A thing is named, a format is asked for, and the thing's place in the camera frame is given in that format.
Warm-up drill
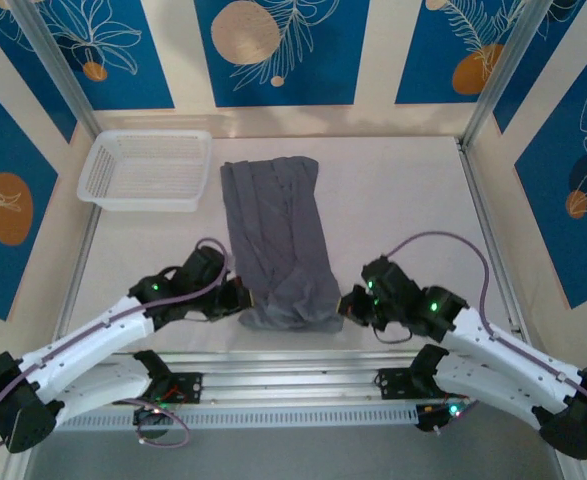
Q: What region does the aluminium frame post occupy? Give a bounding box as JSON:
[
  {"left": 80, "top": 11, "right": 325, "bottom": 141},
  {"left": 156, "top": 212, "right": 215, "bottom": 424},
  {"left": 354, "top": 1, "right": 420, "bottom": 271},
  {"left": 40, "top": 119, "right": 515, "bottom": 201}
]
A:
[
  {"left": 10, "top": 0, "right": 108, "bottom": 149},
  {"left": 460, "top": 0, "right": 544, "bottom": 151}
]

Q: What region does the right gripper thin black cable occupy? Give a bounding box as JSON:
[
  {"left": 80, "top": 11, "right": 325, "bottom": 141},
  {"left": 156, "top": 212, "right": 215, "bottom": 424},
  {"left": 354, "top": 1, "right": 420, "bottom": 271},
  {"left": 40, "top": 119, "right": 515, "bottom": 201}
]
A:
[{"left": 372, "top": 319, "right": 417, "bottom": 345}]

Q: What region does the white slotted cable duct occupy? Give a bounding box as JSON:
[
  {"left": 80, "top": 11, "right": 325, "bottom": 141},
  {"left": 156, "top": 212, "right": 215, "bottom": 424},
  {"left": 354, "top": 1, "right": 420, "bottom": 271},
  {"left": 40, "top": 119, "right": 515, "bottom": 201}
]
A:
[{"left": 57, "top": 404, "right": 419, "bottom": 434}]

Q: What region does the grey t-shirt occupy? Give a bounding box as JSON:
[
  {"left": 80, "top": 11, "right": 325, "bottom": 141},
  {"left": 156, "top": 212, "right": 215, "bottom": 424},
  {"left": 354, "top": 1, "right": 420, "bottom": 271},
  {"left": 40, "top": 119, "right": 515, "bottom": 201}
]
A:
[{"left": 219, "top": 155, "right": 345, "bottom": 334}]

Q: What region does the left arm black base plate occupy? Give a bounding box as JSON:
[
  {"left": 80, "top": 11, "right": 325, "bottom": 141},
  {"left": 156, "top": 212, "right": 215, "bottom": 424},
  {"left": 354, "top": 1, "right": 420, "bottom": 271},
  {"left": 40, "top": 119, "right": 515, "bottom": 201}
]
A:
[{"left": 165, "top": 372, "right": 204, "bottom": 405}]

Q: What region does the white perforated plastic basket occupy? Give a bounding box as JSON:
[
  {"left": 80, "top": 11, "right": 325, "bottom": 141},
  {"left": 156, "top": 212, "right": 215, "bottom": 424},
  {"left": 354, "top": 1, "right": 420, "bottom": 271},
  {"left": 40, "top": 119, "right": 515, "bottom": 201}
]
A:
[{"left": 76, "top": 129, "right": 213, "bottom": 214}]

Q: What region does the aluminium frame bar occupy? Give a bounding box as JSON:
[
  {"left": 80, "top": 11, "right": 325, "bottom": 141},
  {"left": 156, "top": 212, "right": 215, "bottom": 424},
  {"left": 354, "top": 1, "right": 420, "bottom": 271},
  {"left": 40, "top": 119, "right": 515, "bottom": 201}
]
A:
[
  {"left": 0, "top": 449, "right": 37, "bottom": 480},
  {"left": 552, "top": 449, "right": 587, "bottom": 480}
]

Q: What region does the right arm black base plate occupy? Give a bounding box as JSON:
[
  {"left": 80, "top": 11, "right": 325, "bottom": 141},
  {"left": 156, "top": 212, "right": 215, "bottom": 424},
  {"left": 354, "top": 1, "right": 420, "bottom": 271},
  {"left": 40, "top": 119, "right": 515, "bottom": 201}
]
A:
[{"left": 374, "top": 367, "right": 424, "bottom": 401}]

